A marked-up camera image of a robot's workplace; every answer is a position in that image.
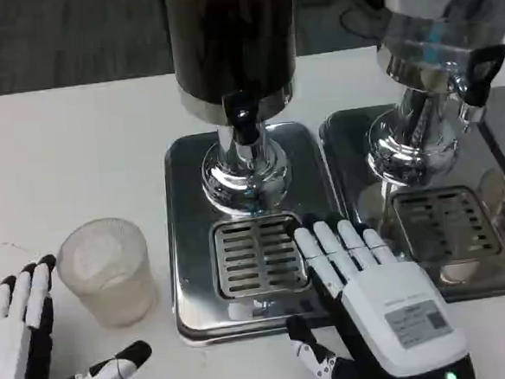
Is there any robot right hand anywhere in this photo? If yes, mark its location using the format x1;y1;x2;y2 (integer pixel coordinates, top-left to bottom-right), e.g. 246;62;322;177
278;202;477;379

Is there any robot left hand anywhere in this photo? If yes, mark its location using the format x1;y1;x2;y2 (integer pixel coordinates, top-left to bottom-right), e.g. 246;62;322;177
0;247;155;379

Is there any clear ribbed glass cup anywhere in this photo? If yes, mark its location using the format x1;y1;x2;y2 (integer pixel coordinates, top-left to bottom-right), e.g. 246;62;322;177
54;214;162;332

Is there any steel drip grid, dark dispenser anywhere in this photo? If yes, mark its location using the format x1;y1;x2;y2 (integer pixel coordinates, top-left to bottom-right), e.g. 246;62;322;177
207;214;314;305

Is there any steel base tray, dark dispenser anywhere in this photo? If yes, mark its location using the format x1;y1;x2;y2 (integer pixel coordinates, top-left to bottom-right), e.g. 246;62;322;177
160;118;355;349

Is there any black tap of dark dispenser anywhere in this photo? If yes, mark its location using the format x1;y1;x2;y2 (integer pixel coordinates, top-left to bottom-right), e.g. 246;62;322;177
221;89;262;148

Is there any black tap of steel dispenser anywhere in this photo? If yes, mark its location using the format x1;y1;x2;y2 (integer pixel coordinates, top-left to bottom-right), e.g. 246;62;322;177
460;42;505;109

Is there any drink dispenser with steel tank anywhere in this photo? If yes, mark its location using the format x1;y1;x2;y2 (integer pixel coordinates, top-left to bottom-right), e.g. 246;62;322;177
355;0;505;191

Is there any drink dispenser with dark tank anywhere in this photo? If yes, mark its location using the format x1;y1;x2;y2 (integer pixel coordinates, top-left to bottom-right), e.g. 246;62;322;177
163;0;310;224

